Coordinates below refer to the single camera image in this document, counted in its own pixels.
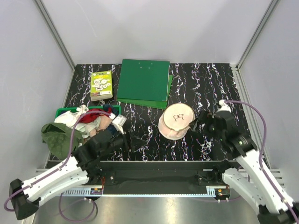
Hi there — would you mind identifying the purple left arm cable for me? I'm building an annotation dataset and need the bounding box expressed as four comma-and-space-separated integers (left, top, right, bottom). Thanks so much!
4, 111, 117, 221

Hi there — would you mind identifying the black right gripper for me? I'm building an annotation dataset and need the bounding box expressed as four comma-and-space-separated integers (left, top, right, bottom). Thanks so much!
188, 109, 225, 141

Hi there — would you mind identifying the olive green garment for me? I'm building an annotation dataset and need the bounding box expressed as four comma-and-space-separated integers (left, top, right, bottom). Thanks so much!
41, 122, 73, 160

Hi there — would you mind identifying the green plastic laundry basket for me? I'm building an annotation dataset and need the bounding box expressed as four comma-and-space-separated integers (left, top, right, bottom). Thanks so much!
55, 104, 121, 118

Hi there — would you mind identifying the red garment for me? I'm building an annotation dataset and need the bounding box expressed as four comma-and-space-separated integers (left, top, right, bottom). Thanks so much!
79, 109, 110, 124

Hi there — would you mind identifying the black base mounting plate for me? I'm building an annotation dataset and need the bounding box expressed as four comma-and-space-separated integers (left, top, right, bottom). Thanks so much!
88, 161, 226, 196

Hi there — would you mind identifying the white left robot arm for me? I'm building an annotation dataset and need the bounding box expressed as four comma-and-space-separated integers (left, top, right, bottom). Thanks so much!
7, 114, 147, 220

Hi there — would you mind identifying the thin green folder underneath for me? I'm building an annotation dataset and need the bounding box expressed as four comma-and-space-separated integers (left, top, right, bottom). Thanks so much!
117, 75, 173, 110

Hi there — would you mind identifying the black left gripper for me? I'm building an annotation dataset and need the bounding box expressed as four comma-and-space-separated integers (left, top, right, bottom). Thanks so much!
99, 126, 147, 157

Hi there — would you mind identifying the green binder folder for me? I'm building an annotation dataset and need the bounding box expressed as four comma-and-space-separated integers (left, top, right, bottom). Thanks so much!
117, 59, 170, 101

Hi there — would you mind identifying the dark blue garment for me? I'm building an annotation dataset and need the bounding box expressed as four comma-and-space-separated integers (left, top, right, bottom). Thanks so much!
103, 104, 120, 135

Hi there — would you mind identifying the yellow-green book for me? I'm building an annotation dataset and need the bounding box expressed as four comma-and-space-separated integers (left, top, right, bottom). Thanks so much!
90, 70, 113, 101

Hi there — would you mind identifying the beige skin-tone garment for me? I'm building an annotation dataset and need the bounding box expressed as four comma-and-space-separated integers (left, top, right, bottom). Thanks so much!
89, 116, 113, 137

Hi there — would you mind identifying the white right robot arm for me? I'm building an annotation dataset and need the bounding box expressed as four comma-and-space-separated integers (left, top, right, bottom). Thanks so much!
190, 100, 299, 224

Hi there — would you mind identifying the white mesh laundry bag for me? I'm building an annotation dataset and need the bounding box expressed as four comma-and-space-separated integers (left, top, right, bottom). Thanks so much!
158, 103, 195, 140

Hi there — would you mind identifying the white garment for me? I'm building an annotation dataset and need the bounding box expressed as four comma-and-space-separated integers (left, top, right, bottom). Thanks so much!
54, 105, 89, 139

